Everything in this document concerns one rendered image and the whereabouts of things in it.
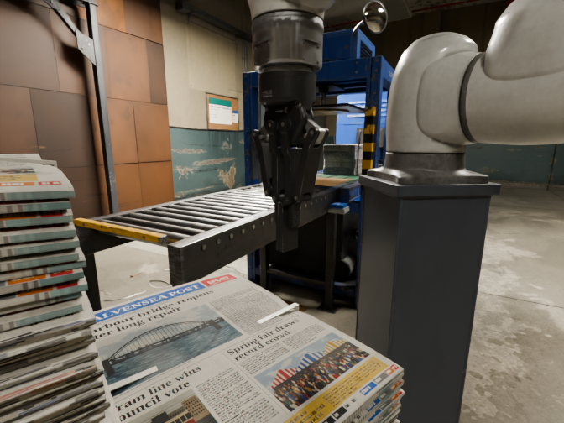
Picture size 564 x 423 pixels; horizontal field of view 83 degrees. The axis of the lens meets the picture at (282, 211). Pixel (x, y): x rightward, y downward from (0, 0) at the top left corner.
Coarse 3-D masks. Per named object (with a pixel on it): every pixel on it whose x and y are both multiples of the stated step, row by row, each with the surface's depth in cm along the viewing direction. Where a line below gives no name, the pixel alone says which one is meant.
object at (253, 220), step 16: (320, 192) 179; (336, 192) 193; (272, 208) 136; (304, 208) 154; (320, 208) 172; (240, 224) 109; (256, 224) 118; (272, 224) 128; (304, 224) 156; (192, 240) 92; (208, 240) 95; (224, 240) 102; (240, 240) 110; (256, 240) 119; (272, 240) 130; (176, 256) 87; (192, 256) 90; (208, 256) 96; (224, 256) 103; (240, 256) 111; (176, 272) 88; (192, 272) 91; (208, 272) 97
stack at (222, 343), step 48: (192, 288) 55; (240, 288) 55; (96, 336) 42; (144, 336) 42; (192, 336) 42; (240, 336) 42; (288, 336) 42; (336, 336) 42; (144, 384) 33; (192, 384) 33; (240, 384) 33; (288, 384) 33; (336, 384) 33; (384, 384) 33
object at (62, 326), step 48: (0, 192) 11; (48, 192) 12; (0, 240) 11; (48, 240) 13; (0, 288) 12; (48, 288) 13; (0, 336) 12; (48, 336) 12; (0, 384) 12; (48, 384) 12; (96, 384) 14
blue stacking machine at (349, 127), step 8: (344, 96) 416; (352, 96) 411; (360, 96) 407; (384, 96) 393; (352, 104) 413; (360, 104) 409; (384, 104) 394; (384, 112) 396; (344, 120) 422; (352, 120) 417; (360, 120) 412; (384, 120) 398; (344, 128) 425; (352, 128) 419; (360, 128) 414; (384, 128) 400; (344, 136) 427; (352, 136) 421
